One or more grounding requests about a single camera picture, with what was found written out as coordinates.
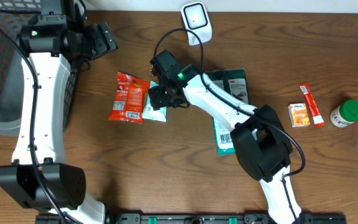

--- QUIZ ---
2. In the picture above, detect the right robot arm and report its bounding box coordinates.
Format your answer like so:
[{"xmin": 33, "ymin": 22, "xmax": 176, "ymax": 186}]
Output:
[{"xmin": 149, "ymin": 62, "xmax": 302, "ymax": 223}]

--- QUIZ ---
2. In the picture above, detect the grey plastic basket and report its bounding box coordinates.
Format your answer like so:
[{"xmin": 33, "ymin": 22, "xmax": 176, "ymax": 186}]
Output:
[{"xmin": 0, "ymin": 1, "xmax": 41, "ymax": 136}]

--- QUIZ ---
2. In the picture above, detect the white barcode scanner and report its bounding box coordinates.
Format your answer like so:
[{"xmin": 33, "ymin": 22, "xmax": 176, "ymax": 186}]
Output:
[{"xmin": 181, "ymin": 1, "xmax": 213, "ymax": 43}]

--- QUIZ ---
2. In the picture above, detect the red snack bag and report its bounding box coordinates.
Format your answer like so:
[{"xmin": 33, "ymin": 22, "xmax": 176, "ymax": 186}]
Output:
[{"xmin": 108, "ymin": 72, "xmax": 150, "ymax": 123}]

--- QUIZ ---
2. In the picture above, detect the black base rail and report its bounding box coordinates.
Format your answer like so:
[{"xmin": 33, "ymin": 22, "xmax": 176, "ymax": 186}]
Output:
[{"xmin": 35, "ymin": 211, "xmax": 347, "ymax": 224}]

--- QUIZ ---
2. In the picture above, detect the orange tissue pack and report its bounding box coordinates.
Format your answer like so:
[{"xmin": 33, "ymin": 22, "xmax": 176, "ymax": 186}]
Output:
[{"xmin": 288, "ymin": 103, "xmax": 310, "ymax": 128}]

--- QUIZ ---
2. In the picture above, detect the green white glove pack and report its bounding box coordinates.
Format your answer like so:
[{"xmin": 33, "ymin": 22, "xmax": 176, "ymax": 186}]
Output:
[{"xmin": 206, "ymin": 68, "xmax": 249, "ymax": 156}]

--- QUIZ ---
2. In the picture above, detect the green lidded jar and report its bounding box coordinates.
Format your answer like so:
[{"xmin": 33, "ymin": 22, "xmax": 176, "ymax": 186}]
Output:
[{"xmin": 330, "ymin": 100, "xmax": 358, "ymax": 128}]

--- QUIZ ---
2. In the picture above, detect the red snack stick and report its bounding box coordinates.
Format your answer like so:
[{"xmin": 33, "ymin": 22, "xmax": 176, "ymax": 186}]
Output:
[{"xmin": 299, "ymin": 83, "xmax": 325, "ymax": 127}]

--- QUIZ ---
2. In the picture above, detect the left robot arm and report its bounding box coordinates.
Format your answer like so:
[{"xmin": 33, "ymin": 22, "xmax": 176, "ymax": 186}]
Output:
[{"xmin": 0, "ymin": 22, "xmax": 117, "ymax": 223}]

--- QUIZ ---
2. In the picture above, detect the mint green snack bag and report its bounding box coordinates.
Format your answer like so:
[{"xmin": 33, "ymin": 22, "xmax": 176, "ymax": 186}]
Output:
[{"xmin": 142, "ymin": 96, "xmax": 167, "ymax": 122}]

